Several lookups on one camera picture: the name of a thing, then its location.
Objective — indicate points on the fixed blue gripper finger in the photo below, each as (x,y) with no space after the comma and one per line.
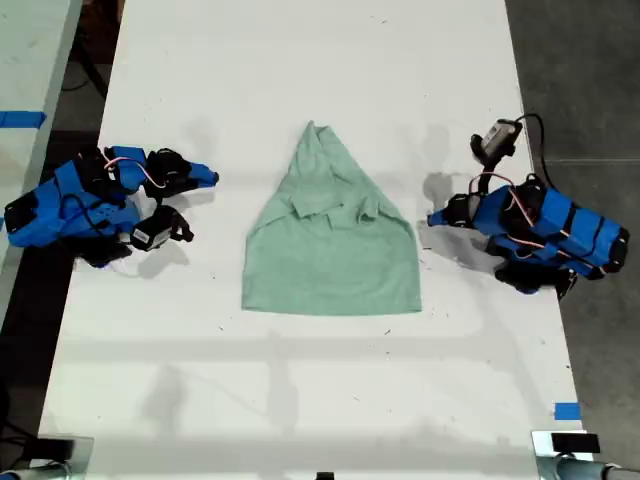
(454,202)
(187,189)

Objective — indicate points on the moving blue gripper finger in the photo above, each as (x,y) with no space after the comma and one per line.
(442,218)
(200,174)

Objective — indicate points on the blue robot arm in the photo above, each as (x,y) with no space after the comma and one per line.
(75,210)
(575,225)

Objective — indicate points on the pale green T-shirt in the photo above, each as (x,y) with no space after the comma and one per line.
(330,260)

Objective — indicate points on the adjacent white table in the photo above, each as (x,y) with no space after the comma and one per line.
(30,100)

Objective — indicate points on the long blue tape strip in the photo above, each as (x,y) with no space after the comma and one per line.
(20,119)

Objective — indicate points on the short blue tape piece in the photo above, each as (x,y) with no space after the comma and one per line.
(567,411)

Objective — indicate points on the small black box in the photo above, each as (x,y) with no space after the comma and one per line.
(575,443)
(56,447)

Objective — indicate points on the grey metal tube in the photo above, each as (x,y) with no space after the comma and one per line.
(35,472)
(600,471)

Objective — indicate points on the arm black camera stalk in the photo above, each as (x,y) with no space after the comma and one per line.
(484,175)
(184,231)

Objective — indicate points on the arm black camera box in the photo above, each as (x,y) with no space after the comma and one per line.
(497,136)
(150,235)

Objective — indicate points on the metal corner bracket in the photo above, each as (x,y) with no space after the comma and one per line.
(542,460)

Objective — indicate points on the clear corner bracket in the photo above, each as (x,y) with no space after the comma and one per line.
(84,452)

